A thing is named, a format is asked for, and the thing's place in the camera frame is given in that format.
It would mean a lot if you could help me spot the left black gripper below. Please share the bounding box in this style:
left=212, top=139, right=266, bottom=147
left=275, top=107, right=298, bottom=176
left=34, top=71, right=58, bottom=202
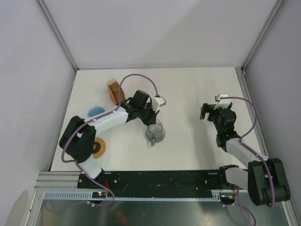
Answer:
left=137, top=102, right=159, bottom=127

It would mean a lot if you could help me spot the glass coffee server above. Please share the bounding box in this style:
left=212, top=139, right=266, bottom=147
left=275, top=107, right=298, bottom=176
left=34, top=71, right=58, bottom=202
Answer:
left=145, top=119, right=166, bottom=147

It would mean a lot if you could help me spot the blue ribbed dripper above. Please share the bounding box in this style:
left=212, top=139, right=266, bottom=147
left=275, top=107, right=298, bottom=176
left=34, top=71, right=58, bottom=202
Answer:
left=87, top=106, right=105, bottom=117

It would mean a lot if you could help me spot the wooden ring dripper stand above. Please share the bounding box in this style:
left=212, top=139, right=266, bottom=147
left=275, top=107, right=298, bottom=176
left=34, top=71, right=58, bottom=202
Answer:
left=92, top=137, right=106, bottom=159

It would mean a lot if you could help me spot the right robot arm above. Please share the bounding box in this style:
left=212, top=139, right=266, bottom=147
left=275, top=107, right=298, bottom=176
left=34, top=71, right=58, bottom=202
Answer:
left=200, top=102, right=291, bottom=206

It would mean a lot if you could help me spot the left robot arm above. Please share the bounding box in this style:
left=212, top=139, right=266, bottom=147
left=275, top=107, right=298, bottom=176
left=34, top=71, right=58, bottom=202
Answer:
left=59, top=90, right=166, bottom=188

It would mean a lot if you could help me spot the orange coffee filter holder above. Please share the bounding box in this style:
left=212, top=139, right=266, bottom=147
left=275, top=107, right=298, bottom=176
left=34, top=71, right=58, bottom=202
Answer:
left=107, top=79, right=117, bottom=103

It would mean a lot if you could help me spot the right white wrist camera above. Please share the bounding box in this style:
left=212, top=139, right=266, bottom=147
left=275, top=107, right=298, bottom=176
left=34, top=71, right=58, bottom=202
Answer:
left=214, top=94, right=231, bottom=109

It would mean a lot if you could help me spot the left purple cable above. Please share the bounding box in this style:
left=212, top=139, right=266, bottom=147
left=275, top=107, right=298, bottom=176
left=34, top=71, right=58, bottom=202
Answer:
left=44, top=73, right=163, bottom=209

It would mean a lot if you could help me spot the purple cable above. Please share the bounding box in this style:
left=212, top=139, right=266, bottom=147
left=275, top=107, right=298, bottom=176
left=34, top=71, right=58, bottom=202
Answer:
left=44, top=73, right=163, bottom=209
left=217, top=96, right=276, bottom=226

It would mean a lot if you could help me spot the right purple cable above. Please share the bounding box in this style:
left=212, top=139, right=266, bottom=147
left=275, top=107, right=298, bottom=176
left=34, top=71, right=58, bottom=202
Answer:
left=217, top=96, right=276, bottom=226

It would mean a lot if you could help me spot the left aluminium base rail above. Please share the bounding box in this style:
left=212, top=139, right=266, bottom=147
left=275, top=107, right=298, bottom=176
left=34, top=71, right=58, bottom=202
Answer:
left=35, top=172, right=79, bottom=190

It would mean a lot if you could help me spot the grey slotted cable duct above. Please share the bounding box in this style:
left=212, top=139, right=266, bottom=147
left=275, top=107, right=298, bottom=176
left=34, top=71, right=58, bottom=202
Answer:
left=44, top=191, right=234, bottom=202

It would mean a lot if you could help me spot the right aluminium frame post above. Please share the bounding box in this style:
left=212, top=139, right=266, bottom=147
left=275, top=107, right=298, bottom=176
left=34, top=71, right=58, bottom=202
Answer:
left=241, top=0, right=287, bottom=72

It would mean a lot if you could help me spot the aluminium frame post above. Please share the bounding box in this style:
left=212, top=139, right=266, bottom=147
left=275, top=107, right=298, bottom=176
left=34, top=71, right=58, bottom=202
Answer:
left=35, top=0, right=79, bottom=72
left=241, top=0, right=287, bottom=72

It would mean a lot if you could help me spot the left aluminium frame post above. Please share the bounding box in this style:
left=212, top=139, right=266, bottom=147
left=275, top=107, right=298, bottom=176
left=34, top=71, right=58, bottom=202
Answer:
left=35, top=0, right=79, bottom=72

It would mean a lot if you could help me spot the right aluminium side rail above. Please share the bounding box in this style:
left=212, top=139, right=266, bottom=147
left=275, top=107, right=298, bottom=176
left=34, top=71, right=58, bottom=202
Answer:
left=234, top=66, right=301, bottom=226

